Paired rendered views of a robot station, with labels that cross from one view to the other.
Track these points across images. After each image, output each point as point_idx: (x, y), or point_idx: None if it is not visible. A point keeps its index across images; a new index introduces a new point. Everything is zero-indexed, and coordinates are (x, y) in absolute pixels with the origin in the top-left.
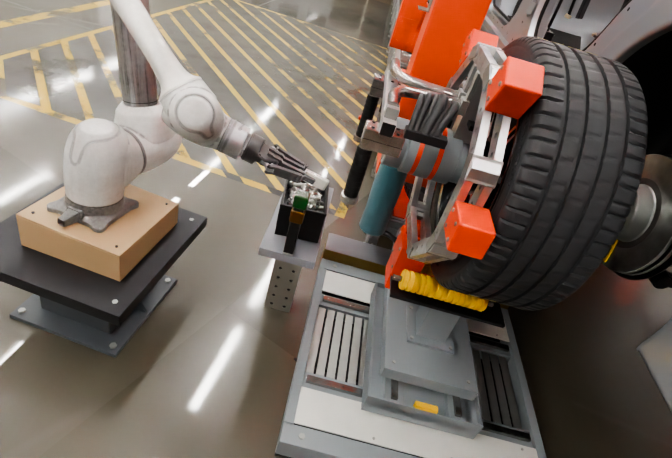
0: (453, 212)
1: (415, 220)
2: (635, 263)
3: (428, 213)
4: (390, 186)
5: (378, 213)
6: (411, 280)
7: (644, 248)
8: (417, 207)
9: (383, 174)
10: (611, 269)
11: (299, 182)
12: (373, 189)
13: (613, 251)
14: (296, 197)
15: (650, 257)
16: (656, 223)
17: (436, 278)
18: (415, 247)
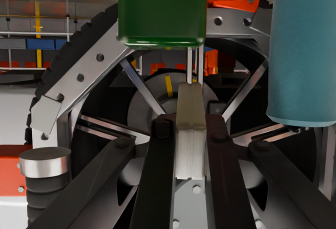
0: (18, 187)
1: (216, 35)
2: (138, 98)
3: (245, 38)
4: (269, 72)
5: None
6: None
7: (141, 110)
8: (260, 36)
9: (286, 95)
10: (154, 77)
11: (152, 121)
12: (304, 39)
13: (165, 87)
14: (119, 38)
15: (131, 110)
16: (147, 129)
17: (112, 11)
18: (110, 50)
